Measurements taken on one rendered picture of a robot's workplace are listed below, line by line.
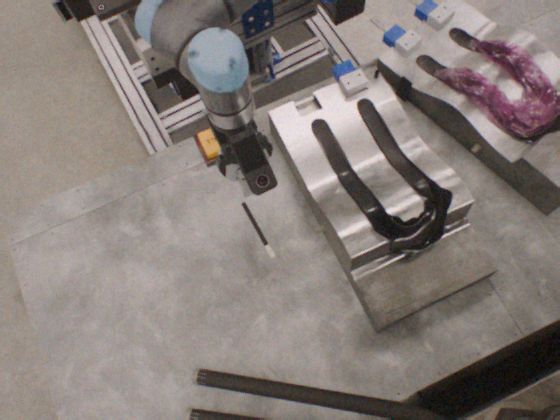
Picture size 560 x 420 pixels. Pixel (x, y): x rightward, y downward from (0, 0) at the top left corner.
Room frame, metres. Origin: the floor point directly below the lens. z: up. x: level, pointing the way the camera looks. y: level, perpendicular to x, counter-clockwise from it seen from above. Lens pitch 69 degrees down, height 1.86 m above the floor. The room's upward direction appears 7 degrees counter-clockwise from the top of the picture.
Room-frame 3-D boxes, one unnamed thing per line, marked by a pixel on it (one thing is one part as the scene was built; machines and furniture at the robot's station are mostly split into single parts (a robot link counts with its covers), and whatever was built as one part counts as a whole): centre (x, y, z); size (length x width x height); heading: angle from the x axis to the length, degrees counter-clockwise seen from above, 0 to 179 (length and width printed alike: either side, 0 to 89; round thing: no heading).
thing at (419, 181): (0.41, -0.21, 0.92); 0.35 x 0.16 x 0.09; 18
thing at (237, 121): (0.44, 0.06, 1.17); 0.08 x 0.08 x 0.05
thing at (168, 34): (0.53, 0.11, 1.25); 0.11 x 0.11 x 0.08; 38
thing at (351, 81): (0.67, -0.17, 0.89); 0.13 x 0.05 x 0.05; 18
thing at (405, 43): (0.77, -0.31, 0.86); 0.13 x 0.05 x 0.05; 36
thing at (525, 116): (0.59, -0.51, 0.90); 0.26 x 0.18 x 0.08; 36
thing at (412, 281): (0.40, -0.20, 0.87); 0.50 x 0.26 x 0.14; 18
